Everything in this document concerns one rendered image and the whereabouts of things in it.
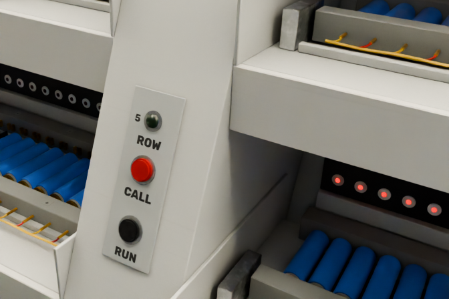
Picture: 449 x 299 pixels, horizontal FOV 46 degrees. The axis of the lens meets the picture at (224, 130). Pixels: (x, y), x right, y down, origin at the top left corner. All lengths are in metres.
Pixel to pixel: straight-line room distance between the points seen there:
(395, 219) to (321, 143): 0.17
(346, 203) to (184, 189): 0.18
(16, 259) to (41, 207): 0.05
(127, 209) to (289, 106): 0.13
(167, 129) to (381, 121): 0.14
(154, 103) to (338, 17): 0.14
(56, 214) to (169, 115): 0.17
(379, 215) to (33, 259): 0.29
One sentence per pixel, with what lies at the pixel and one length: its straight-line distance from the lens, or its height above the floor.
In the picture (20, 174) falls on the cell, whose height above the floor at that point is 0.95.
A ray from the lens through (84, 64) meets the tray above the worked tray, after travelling 0.41.
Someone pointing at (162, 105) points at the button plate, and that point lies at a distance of 0.35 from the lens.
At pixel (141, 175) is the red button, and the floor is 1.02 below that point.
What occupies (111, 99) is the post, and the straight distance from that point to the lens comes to 0.38.
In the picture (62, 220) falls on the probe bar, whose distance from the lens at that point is 0.48.
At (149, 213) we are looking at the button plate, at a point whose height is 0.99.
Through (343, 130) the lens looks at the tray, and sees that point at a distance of 0.32.
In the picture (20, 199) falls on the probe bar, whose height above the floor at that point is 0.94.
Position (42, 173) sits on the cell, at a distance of 0.55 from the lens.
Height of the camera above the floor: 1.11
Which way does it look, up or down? 8 degrees down
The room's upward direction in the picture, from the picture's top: 13 degrees clockwise
